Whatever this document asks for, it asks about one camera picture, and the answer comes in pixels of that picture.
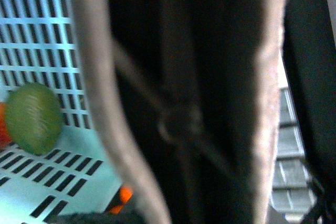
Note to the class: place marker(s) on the green avocado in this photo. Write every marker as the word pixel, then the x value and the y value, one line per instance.
pixel 33 118

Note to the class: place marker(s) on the teal plastic shopping basket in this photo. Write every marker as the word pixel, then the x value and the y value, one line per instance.
pixel 56 164

